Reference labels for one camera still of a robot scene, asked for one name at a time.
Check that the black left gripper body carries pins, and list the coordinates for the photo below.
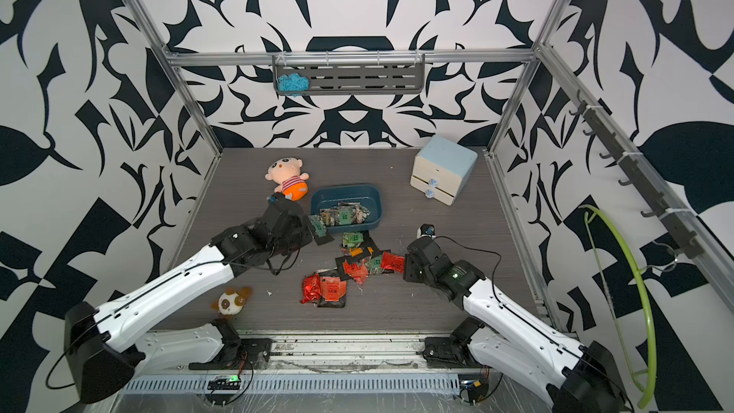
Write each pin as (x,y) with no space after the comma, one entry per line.
(301,236)

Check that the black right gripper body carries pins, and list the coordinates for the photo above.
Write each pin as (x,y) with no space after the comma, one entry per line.
(411,273)

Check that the small red tea bag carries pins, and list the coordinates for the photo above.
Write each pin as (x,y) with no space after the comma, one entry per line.
(392,262)

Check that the green label tea bag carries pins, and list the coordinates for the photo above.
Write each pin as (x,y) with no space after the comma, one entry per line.
(374,265)
(354,239)

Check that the red foil tea bag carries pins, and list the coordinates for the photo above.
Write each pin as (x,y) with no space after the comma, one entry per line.
(311,289)

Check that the orange label tea bag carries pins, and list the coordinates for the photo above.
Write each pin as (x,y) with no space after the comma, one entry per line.
(360,253)

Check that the red label tea bag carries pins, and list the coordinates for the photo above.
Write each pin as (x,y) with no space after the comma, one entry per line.
(356,271)
(333,290)

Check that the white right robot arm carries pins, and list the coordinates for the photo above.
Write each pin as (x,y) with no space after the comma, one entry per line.
(564,373)

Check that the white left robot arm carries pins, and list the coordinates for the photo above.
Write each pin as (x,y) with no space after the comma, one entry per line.
(110,345)

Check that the teal plastic storage box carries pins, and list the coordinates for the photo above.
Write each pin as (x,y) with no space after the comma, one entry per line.
(367,195)

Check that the plush baby doll toy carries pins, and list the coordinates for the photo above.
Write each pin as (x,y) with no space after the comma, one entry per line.
(290,179)

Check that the brown white plush bear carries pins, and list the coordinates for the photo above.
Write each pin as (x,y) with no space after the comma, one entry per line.
(231,302)

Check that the cream blue mini drawer cabinet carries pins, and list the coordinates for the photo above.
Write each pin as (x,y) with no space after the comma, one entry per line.
(447,162)

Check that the blue scrunchy sponge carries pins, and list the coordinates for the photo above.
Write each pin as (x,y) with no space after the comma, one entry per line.
(293,85)

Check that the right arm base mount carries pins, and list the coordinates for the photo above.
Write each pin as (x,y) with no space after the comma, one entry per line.
(448,352)

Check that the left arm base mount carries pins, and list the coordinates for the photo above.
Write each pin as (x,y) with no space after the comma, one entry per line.
(256,351)

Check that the grey wall shelf rack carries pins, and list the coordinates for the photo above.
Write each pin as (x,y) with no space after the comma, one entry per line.
(357,78)

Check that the dark hook rail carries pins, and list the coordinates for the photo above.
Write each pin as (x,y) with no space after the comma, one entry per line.
(661,203)

